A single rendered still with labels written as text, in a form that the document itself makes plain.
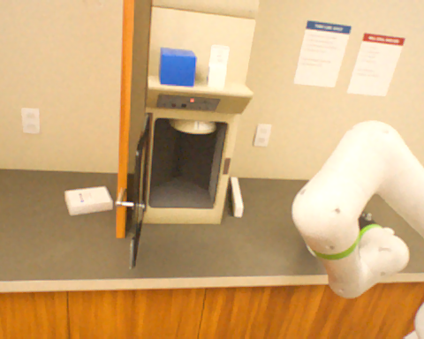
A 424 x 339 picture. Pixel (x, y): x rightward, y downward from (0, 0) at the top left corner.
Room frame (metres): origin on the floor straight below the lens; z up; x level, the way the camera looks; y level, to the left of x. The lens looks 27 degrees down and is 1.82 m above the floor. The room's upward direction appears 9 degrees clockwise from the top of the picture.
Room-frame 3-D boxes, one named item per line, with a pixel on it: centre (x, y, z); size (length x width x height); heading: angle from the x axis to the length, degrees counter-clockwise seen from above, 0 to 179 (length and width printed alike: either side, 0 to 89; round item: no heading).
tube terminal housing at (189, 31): (1.36, 0.12, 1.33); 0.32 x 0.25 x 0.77; 104
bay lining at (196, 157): (1.36, 0.12, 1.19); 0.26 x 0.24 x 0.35; 104
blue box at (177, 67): (1.17, 0.15, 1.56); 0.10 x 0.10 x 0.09; 14
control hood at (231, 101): (1.19, 0.07, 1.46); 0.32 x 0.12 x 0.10; 104
